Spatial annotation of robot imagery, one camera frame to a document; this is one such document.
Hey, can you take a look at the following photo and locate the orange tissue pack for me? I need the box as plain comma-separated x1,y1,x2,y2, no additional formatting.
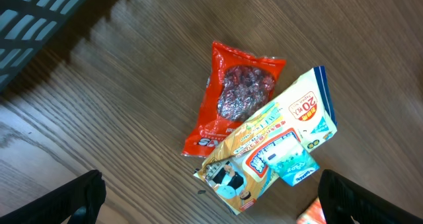
296,198,327,224

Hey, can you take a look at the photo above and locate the grey plastic basket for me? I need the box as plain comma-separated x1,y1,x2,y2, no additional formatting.
1,0,86,89

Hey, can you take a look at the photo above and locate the green tissue pack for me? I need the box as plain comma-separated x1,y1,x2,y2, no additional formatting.
264,135,320,186

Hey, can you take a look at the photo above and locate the yellow wet wipes pack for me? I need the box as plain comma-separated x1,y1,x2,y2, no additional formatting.
194,66,337,214

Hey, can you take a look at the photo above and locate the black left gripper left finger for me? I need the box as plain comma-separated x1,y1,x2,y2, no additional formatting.
1,170,106,224

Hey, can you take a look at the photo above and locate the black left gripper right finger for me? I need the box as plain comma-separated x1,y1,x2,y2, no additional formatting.
318,169,422,224

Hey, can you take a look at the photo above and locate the red candy bag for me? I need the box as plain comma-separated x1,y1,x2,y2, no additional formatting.
182,41,286,157

